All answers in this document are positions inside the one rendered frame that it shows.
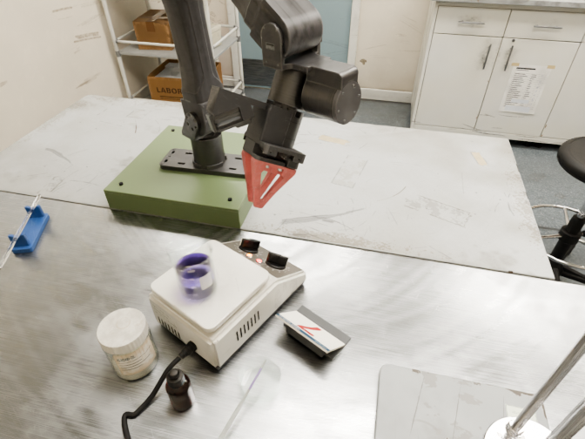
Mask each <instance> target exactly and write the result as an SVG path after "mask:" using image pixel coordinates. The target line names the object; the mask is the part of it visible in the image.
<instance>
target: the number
mask: <svg viewBox="0 0 585 439"><path fill-rule="evenodd" d="M282 316H284V317H285V318H286V319H288V320H289V321H290V322H291V323H293V324H294V325H296V326H297V327H298V328H300V329H302V330H303V331H305V332H306V333H307V334H309V335H311V336H312V338H314V339H315V340H317V341H318V342H320V343H321V344H323V345H324V346H326V347H327V348H333V347H336V346H339V345H340V344H342V343H341V342H339V341H337V340H336V339H334V338H333V337H332V336H331V335H329V334H328V333H326V332H325V331H323V330H322V329H320V328H318V327H317V326H315V325H314V324H312V323H311V322H310V321H309V320H307V319H306V318H304V317H303V316H301V315H300V314H298V313H297V312H292V313H287V314H282Z"/></svg>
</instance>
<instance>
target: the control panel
mask: <svg viewBox="0 0 585 439"><path fill-rule="evenodd" d="M240 241H241V240H240ZM240 241H234V242H229V243H224V244H223V245H225V246H226V247H229V248H230V249H232V250H233V251H234V252H236V253H238V254H240V255H242V256H244V257H245V258H247V259H248V260H250V261H252V262H253V263H255V264H257V265H258V266H260V267H263V268H264V269H265V270H266V271H268V273H269V274H271V275H272V276H274V277H276V278H281V277H284V276H287V275H289V274H294V273H297V272H299V271H302V270H303V269H301V268H299V267H296V266H295V265H294V264H292V263H290V262H289V261H288V262H287V265H286V268H285V269H284V270H278V269H274V268H272V267H269V266H268V265H267V264H266V258H267V255H268V253H269V252H270V251H268V250H266V249H265V248H263V247H261V246H259V251H258V253H250V254H251V255H252V256H248V255H247V254H248V253H246V252H244V251H242V250H240V249H239V244H240ZM257 260H261V262H258V261H257Z"/></svg>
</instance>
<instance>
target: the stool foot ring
mask: <svg viewBox="0 0 585 439"><path fill-rule="evenodd" d="M540 207H553V208H560V209H563V212H564V219H565V225H564V226H562V227H561V229H560V231H559V233H558V234H550V235H541V239H554V238H558V239H559V240H560V241H561V242H563V243H565V244H568V245H576V244H577V243H578V242H580V243H582V244H583V245H585V240H583V239H581V237H582V236H583V237H585V230H583V231H580V232H579V233H578V234H572V233H569V232H567V231H566V229H565V228H566V226H567V224H568V223H569V219H568V212H567V210H568V211H571V212H574V213H578V212H579V211H580V210H577V209H574V208H571V207H567V206H559V205H551V204H541V205H535V206H531V208H532V209H535V208H540ZM547 256H548V258H549V259H551V260H553V261H556V262H558V263H560V264H562V265H565V266H568V267H572V268H576V269H581V270H585V267H584V266H579V265H576V264H572V263H569V262H566V261H564V260H560V259H558V258H556V257H554V256H552V255H550V254H549V253H547Z"/></svg>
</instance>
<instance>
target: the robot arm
mask: <svg viewBox="0 0 585 439"><path fill-rule="evenodd" d="M161 1H162V3H163V5H164V8H165V13H166V15H167V18H168V22H169V25H170V29H171V35H172V39H173V43H174V46H175V50H176V53H177V57H178V64H179V69H180V74H181V82H182V88H181V91H182V95H183V98H181V99H180V101H181V104H182V107H183V111H184V115H185V121H184V124H183V127H182V131H181V132H182V135H183V136H185V137H187V138H189V139H190V140H191V143H192V150H187V149H178V148H173V149H171V150H170V151H169V152H168V153H167V154H166V155H165V157H164V158H163V159H162V160H161V161H160V163H159V164H160V168H161V169H163V170H170V171H178V172H193V173H201V174H209V175H217V176H225V177H233V178H240V179H245V182H246V190H247V198H248V201H250V202H253V206H254V207H257V208H263V207H264V206H265V205H266V203H267V202H268V201H269V200H270V199H271V198H272V196H273V195H274V194H275V193H276V192H277V191H278V190H279V189H280V188H281V187H282V186H283V185H285V184H286V183H287V182H288V181H289V180H290V179H291V178H292V177H293V176H294V175H295V174H296V172H297V169H298V166H299V164H303V163H304V160H305V157H306V155H305V154H304V153H302V152H299V151H298V150H296V149H294V148H293V146H294V143H295V140H296V137H297V134H298V131H299V127H300V124H301V121H302V118H303V116H304V113H302V112H299V111H298V110H302V111H305V112H307V113H310V114H312V115H315V116H318V117H320V118H324V119H327V120H330V121H333V122H335V123H338V124H341V125H346V124H348V123H349V122H350V121H351V120H352V119H353V118H354V116H355V115H356V113H357V111H358V109H359V107H360V100H361V89H360V85H359V83H358V74H359V71H358V68H357V67H356V66H355V65H353V64H346V63H342V62H339V61H335V60H332V59H331V58H330V57H326V56H322V55H320V43H321V42H322V35H323V22H322V19H321V16H320V14H319V12H318V11H317V9H316V8H315V7H314V6H313V5H312V4H311V3H310V1H309V0H231V1H232V2H233V4H234V5H235V6H236V8H237V9H238V11H239V13H240V14H241V16H242V17H243V18H244V22H245V24H246V25H247V26H248V27H249V29H250V30H251V32H250V36H251V37H252V39H253V40H254V41H255V42H256V43H257V45H258V46H259V47H260V48H261V49H262V57H263V66H265V67H269V68H273V69H275V70H276V71H275V74H274V78H273V81H272V86H271V89H270V91H269V95H268V99H267V100H266V103H265V102H262V101H259V100H257V99H254V98H249V97H247V96H244V95H240V94H238V93H235V92H232V91H228V90H225V89H224V86H223V84H222V83H221V81H220V78H219V75H218V72H217V69H216V65H215V62H214V58H213V54H212V46H211V41H210V37H209V32H208V28H207V23H206V19H205V9H204V1H203V0H161ZM269 99H271V100H269ZM272 100H273V101H272ZM252 105H253V108H252ZM245 125H248V126H247V130H246V132H245V135H244V137H243V140H244V141H245V143H244V145H243V149H244V150H242V152H241V155H238V154H230V153H225V152H224V145H223V138H222V132H223V131H226V130H229V129H231V128H233V127H237V128H240V127H242V126H245ZM263 171H266V172H267V174H266V176H265V178H264V179H263V181H262V183H261V184H260V181H261V173H262V172H263ZM277 174H279V177H278V178H277V180H276V181H275V182H274V183H273V185H272V186H271V187H270V189H269V190H268V191H267V192H266V194H265V195H264V197H263V198H262V199H261V196H262V195H263V194H264V192H265V191H266V189H267V188H268V186H269V185H270V184H271V183H272V181H273V180H274V179H275V177H276V176H277Z"/></svg>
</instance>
